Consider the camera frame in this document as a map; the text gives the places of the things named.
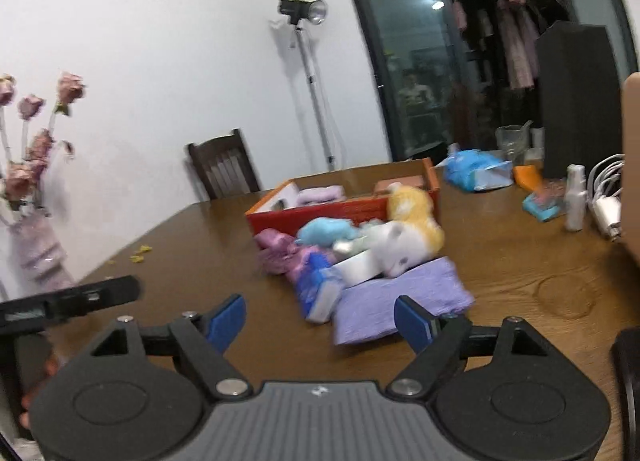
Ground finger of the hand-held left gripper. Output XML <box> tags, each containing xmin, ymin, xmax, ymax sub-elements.
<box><xmin>44</xmin><ymin>276</ymin><xmax>144</xmax><ymax>325</ymax></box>

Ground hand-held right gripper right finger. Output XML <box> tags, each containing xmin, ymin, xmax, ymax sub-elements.
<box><xmin>387</xmin><ymin>295</ymin><xmax>551</xmax><ymax>401</ymax></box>

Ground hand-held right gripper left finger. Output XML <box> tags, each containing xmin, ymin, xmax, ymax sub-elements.
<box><xmin>90</xmin><ymin>293</ymin><xmax>251</xmax><ymax>402</ymax></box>

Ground purple cloth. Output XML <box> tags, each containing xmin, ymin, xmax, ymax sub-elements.
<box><xmin>332</xmin><ymin>257</ymin><xmax>476</xmax><ymax>346</ymax></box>

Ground yellow white plush toy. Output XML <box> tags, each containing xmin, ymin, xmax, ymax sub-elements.
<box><xmin>372</xmin><ymin>183</ymin><xmax>446</xmax><ymax>278</ymax></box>

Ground pink ruffled fabric bundle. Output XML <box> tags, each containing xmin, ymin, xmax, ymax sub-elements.
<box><xmin>254</xmin><ymin>228</ymin><xmax>321</xmax><ymax>276</ymax></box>

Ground dark blue tissue packet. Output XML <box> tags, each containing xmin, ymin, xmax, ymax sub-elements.
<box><xmin>292</xmin><ymin>251</ymin><xmax>347</xmax><ymax>324</ymax></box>

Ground orange cardboard box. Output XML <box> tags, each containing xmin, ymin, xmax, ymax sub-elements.
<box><xmin>245</xmin><ymin>157</ymin><xmax>442</xmax><ymax>238</ymax></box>

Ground light blue soft packet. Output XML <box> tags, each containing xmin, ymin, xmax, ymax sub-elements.
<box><xmin>295</xmin><ymin>217</ymin><xmax>361</xmax><ymax>248</ymax></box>

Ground person's left hand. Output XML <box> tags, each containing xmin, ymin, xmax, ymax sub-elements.
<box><xmin>20</xmin><ymin>357</ymin><xmax>64</xmax><ymax>430</ymax></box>

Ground yellow paper scraps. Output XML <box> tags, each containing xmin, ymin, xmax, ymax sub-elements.
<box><xmin>127</xmin><ymin>243</ymin><xmax>154</xmax><ymax>265</ymax></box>

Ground pink wrapped vase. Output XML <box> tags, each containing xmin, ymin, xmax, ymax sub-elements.
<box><xmin>0</xmin><ymin>213</ymin><xmax>77</xmax><ymax>293</ymax></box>

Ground white foam block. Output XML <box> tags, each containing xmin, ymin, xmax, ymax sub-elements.
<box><xmin>332</xmin><ymin>248</ymin><xmax>383</xmax><ymax>287</ymax></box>

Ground red-brown sponge block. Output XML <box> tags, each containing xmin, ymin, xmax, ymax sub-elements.
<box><xmin>374</xmin><ymin>176</ymin><xmax>426</xmax><ymax>198</ymax></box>

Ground dark wooden chair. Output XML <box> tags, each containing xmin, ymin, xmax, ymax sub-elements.
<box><xmin>186</xmin><ymin>128</ymin><xmax>264</xmax><ymax>202</ymax></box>

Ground pink folded towel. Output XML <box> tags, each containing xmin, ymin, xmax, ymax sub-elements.
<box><xmin>297</xmin><ymin>186</ymin><xmax>346</xmax><ymax>206</ymax></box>

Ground dried pink rose bouquet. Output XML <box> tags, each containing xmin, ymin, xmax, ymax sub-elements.
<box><xmin>0</xmin><ymin>72</ymin><xmax>88</xmax><ymax>222</ymax></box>

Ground blue wipes pack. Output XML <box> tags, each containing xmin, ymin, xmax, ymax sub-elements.
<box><xmin>444</xmin><ymin>148</ymin><xmax>515</xmax><ymax>192</ymax></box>

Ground small blue packet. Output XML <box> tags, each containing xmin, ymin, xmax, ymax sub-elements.
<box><xmin>522</xmin><ymin>186</ymin><xmax>569</xmax><ymax>223</ymax></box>

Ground orange flat packet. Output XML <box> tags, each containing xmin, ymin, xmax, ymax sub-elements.
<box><xmin>514</xmin><ymin>165</ymin><xmax>544</xmax><ymax>190</ymax></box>

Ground white spray bottle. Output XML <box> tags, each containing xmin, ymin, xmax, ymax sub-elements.
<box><xmin>565</xmin><ymin>164</ymin><xmax>589</xmax><ymax>232</ymax></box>

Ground clear plastic cup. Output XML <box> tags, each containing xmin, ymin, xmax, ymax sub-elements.
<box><xmin>496</xmin><ymin>122</ymin><xmax>534</xmax><ymax>164</ymax></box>

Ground black rounded object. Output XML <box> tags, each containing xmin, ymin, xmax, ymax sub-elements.
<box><xmin>611</xmin><ymin>327</ymin><xmax>640</xmax><ymax>438</ymax></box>

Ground glass sliding door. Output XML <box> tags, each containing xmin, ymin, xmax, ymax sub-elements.
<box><xmin>335</xmin><ymin>0</ymin><xmax>473</xmax><ymax>162</ymax></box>

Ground tan cardboard box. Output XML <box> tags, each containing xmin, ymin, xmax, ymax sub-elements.
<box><xmin>620</xmin><ymin>72</ymin><xmax>640</xmax><ymax>263</ymax></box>

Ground tall black box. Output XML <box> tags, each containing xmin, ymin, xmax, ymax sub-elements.
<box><xmin>536</xmin><ymin>21</ymin><xmax>629</xmax><ymax>180</ymax></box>

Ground hanging pink coat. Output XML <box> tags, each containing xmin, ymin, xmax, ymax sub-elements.
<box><xmin>495</xmin><ymin>0</ymin><xmax>542</xmax><ymax>92</ymax></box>

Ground studio light on stand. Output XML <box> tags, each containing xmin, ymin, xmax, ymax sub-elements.
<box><xmin>270</xmin><ymin>0</ymin><xmax>337</xmax><ymax>172</ymax></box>

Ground white charging cable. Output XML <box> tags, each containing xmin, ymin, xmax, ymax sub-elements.
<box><xmin>587</xmin><ymin>153</ymin><xmax>627</xmax><ymax>243</ymax></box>

